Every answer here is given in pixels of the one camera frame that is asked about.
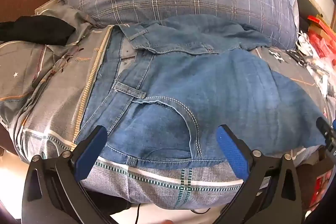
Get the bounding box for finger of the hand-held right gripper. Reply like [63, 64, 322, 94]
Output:
[316, 117, 336, 154]

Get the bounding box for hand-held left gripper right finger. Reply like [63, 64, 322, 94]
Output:
[215, 124, 307, 224]

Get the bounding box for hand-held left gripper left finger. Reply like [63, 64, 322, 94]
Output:
[22, 125, 113, 224]

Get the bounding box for blue denim pants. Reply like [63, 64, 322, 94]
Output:
[75, 15, 327, 169]

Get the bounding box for grey printed blanket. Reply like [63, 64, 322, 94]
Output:
[0, 1, 328, 210]

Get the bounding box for red packaging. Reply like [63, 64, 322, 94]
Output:
[307, 15, 336, 58]

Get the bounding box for black cloth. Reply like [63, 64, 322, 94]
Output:
[0, 16, 76, 46]

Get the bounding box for black cable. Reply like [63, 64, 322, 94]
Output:
[133, 203, 211, 224]

